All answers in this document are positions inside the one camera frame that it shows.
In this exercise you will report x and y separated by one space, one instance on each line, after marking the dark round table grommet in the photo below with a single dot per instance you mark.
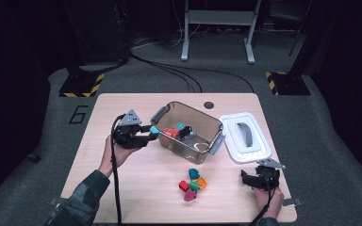
208 105

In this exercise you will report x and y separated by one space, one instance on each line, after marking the orange-red toy block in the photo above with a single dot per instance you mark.
171 132

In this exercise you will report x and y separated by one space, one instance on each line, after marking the green toy block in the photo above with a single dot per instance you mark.
194 186

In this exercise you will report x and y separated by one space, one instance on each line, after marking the dark curtain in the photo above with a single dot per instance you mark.
352 78
12 94

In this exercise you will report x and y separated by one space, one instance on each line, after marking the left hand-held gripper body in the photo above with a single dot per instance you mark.
128 135

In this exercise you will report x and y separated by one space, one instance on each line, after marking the person's right hand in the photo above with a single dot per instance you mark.
270 202

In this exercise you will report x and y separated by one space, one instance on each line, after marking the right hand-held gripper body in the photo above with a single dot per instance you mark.
267 179

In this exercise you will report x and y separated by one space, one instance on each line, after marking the white metal stand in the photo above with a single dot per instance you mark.
220 17

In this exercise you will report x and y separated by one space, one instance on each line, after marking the magenta toy block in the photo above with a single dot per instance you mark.
189 195

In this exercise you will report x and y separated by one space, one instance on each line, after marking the small dark floor object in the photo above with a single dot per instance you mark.
34 158

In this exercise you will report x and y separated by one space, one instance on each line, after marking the transparent grey plastic box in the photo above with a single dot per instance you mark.
201 121

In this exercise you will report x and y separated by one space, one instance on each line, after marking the dark table with metal legs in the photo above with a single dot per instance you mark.
284 15

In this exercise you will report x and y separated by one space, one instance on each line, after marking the red toy block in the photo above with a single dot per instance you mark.
184 185

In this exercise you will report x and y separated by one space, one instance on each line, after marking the grey metal table bracket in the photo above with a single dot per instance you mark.
292 202
56 201

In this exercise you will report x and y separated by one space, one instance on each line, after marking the person's left hand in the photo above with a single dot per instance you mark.
114 157

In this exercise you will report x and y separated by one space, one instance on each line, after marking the dark equipment cabinet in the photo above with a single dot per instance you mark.
97 31

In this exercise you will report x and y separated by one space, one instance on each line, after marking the black yellow striped base plate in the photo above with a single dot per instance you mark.
290 84
81 86

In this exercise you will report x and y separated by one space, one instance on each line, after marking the teal toy block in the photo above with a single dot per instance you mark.
194 174
180 126
154 130

